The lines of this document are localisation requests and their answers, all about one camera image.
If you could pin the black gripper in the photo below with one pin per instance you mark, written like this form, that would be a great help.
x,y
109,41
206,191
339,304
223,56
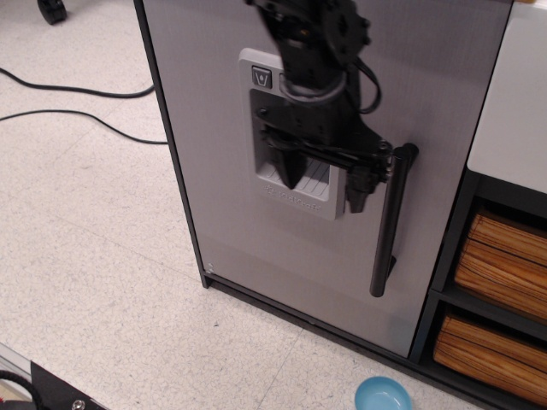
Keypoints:
x,y
332,132

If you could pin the black bar door handle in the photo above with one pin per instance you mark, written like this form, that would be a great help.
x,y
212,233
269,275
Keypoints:
x,y
401,162

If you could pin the grey toy fridge door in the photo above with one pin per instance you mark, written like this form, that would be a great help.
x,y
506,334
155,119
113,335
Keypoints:
x,y
434,61

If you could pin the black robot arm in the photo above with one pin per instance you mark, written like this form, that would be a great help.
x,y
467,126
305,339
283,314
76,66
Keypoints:
x,y
319,43

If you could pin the grey water dispenser panel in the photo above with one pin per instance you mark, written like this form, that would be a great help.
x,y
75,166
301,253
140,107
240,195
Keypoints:
x,y
320,191

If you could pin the dark shelf unit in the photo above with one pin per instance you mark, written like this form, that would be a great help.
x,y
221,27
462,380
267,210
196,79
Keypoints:
x,y
446,298

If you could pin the white counter top block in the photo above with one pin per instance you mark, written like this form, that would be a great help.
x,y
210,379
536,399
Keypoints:
x,y
510,141

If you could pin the blue plastic bowl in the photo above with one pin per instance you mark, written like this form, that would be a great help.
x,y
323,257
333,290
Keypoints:
x,y
382,393

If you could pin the black caster wheel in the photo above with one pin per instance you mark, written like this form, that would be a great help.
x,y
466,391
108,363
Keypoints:
x,y
53,11

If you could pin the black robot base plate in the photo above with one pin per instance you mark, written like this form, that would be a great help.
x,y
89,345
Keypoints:
x,y
58,394

